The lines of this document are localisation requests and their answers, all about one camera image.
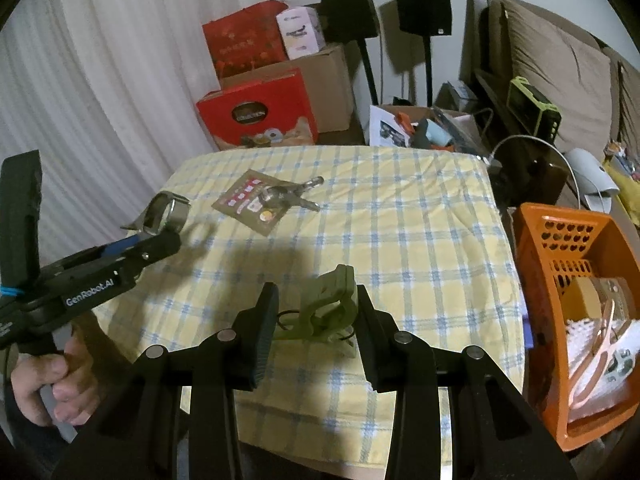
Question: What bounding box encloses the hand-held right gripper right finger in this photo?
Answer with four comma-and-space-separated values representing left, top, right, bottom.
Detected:
355, 284, 576, 480

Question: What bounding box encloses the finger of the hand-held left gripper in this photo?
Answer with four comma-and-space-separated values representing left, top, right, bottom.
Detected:
99, 231, 182, 277
60, 235, 144, 269

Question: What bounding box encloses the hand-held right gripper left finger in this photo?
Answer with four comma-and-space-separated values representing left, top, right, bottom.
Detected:
50, 282, 280, 480

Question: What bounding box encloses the green plastic clip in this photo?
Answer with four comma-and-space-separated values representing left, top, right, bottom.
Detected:
272, 264, 361, 359

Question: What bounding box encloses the gold pouch with red circles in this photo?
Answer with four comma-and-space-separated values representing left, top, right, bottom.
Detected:
211, 170, 287, 236

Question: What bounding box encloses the orange plastic basket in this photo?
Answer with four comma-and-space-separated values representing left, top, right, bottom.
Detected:
512, 202, 640, 453

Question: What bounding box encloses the pink plastic clip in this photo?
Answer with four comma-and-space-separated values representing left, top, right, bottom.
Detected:
570, 300, 640, 406

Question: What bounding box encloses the person's left hand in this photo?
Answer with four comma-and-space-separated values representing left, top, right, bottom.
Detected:
11, 332, 102, 428

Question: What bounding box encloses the yellow plaid cloth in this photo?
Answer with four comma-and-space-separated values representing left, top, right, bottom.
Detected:
92, 145, 526, 471

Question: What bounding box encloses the white curtain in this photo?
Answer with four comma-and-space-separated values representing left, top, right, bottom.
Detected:
0, 0, 241, 261

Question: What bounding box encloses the open box of clutter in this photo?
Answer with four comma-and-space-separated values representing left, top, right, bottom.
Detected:
369, 104, 488, 156

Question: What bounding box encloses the tall red gift box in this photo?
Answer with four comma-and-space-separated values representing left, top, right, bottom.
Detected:
202, 0, 290, 78

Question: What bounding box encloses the brown cardboard box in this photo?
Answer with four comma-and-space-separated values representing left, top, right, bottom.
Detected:
220, 42, 357, 133

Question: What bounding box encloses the white pink carton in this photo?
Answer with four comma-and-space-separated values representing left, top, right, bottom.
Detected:
276, 6, 323, 60

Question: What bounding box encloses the black speaker stand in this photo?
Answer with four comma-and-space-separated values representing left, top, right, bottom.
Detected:
422, 35, 434, 106
357, 40, 379, 106

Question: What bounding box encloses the white dome lamp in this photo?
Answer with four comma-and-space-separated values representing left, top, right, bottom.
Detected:
565, 147, 621, 211

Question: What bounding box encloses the green black power station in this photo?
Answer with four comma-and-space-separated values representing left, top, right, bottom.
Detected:
506, 76, 562, 136

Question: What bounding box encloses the yellow plush toy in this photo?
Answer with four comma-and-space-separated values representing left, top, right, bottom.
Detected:
602, 155, 640, 226

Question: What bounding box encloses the black speaker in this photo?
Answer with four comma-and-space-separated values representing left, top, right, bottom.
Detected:
315, 0, 380, 46
393, 0, 452, 37

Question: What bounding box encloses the brown sofa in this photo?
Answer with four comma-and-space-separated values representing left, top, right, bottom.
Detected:
460, 0, 640, 211

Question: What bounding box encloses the large beige sofa cushion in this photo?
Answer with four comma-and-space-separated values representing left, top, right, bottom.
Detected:
502, 0, 613, 146

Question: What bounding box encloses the white cable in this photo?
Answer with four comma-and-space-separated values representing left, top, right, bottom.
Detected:
492, 135, 581, 196

